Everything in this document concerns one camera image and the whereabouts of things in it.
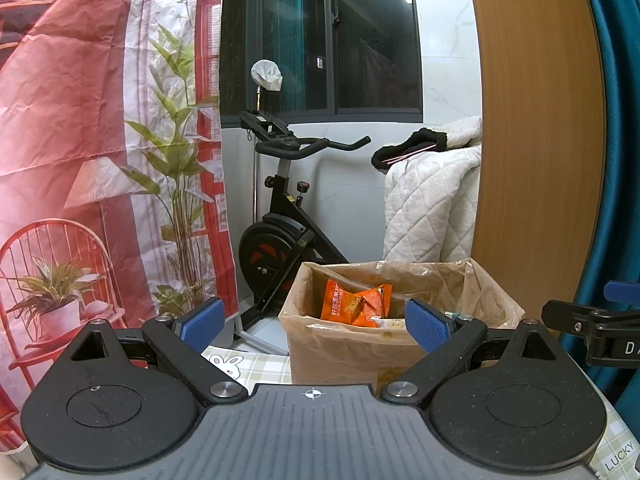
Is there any red printed wall cloth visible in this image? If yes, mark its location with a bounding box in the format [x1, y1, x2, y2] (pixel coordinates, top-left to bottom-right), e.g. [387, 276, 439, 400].
[0, 0, 238, 456]

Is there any dark window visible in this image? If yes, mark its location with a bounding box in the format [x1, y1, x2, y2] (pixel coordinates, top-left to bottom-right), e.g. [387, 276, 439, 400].
[220, 0, 423, 128]

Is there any plastic-lined cardboard box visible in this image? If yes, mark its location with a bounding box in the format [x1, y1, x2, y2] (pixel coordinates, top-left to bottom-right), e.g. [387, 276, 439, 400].
[278, 258, 526, 396]

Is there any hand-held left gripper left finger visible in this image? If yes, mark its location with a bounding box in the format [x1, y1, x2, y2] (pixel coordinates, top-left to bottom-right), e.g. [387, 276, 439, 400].
[50, 297, 249, 405]

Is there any orange snack packet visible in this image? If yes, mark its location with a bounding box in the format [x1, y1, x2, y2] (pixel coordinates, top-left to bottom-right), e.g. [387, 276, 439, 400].
[320, 280, 363, 327]
[360, 284, 394, 329]

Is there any teal curtain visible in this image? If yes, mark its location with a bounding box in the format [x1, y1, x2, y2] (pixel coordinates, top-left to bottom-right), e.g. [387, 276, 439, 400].
[557, 0, 640, 411]

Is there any black knitted garment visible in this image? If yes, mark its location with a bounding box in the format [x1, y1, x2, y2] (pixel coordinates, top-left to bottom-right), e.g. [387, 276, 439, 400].
[371, 129, 449, 176]

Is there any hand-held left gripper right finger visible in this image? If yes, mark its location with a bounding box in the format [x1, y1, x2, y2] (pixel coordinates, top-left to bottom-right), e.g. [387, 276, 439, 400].
[382, 299, 583, 405]

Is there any white cloth cover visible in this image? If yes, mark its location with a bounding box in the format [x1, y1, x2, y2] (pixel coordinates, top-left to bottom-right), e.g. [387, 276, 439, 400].
[250, 59, 284, 92]

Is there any checked tablecloth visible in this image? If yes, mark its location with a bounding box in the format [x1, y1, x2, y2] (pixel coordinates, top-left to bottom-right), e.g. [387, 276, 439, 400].
[200, 345, 640, 480]

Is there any wooden panel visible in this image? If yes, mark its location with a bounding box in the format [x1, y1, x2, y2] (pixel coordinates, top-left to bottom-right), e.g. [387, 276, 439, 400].
[465, 0, 618, 321]

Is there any white fleece blanket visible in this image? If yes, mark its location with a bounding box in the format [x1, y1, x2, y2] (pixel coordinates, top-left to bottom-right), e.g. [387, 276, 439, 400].
[440, 116, 483, 151]

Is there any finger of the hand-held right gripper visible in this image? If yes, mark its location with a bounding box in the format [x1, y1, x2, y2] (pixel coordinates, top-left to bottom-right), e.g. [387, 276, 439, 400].
[541, 300, 640, 336]
[603, 281, 640, 308]

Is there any white quilted blanket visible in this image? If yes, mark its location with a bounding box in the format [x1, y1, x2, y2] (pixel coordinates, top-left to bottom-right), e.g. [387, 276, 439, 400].
[382, 142, 483, 264]

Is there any black exercise bike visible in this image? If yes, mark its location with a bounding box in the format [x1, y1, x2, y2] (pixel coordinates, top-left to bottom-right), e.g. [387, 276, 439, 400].
[235, 109, 373, 356]

